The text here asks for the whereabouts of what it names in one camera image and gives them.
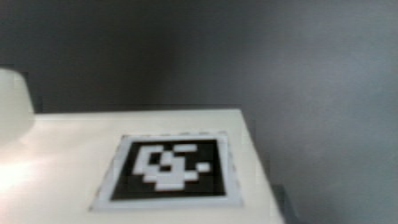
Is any white drawer box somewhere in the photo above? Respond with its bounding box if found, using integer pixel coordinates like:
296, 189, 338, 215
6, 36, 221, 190
0, 110, 285, 224

